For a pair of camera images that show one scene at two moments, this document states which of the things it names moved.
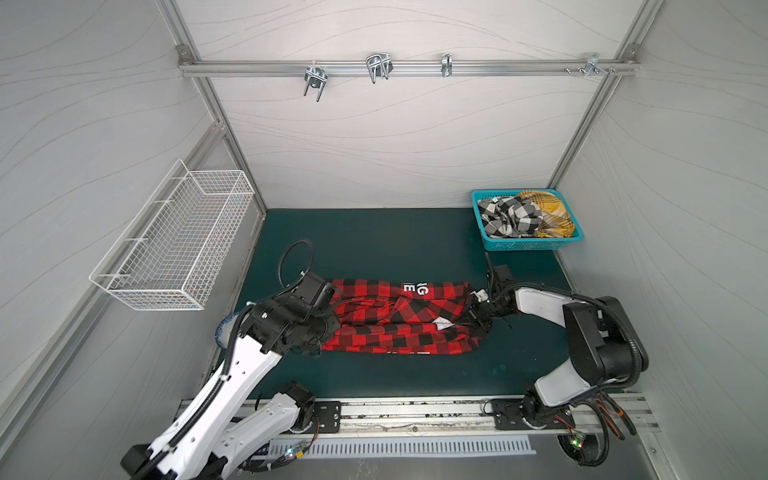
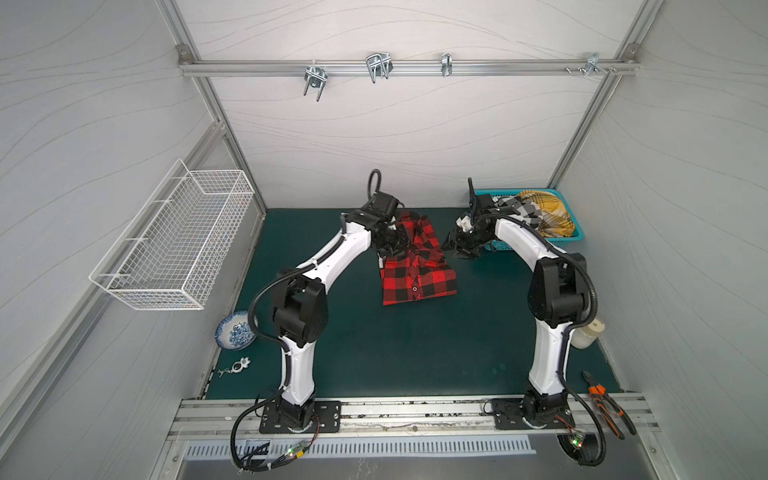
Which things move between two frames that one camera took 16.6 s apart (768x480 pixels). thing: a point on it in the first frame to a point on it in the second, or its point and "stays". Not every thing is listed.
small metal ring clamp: (446, 64) stays
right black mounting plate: (509, 416) stays
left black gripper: (333, 324) to (401, 243)
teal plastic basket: (524, 243) stays
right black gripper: (483, 303) to (462, 238)
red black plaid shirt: (403, 318) to (420, 272)
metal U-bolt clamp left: (316, 78) stays
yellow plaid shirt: (557, 221) stays
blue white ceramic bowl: (223, 331) stays
